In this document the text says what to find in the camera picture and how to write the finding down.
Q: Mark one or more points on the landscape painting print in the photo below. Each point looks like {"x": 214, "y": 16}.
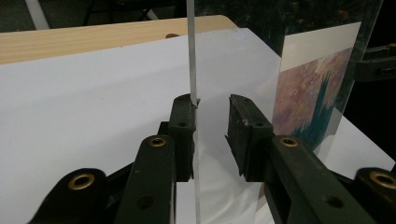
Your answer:
{"x": 308, "y": 99}

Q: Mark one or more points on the white pole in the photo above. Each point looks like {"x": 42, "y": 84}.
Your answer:
{"x": 37, "y": 14}

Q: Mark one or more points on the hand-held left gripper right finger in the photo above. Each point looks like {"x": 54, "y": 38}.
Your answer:
{"x": 249, "y": 146}

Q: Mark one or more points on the clear acrylic photo frame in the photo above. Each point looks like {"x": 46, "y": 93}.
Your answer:
{"x": 218, "y": 77}

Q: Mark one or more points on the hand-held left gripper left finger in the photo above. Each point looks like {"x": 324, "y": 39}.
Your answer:
{"x": 183, "y": 137}

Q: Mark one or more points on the white table sheet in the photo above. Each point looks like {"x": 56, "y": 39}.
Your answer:
{"x": 77, "y": 109}

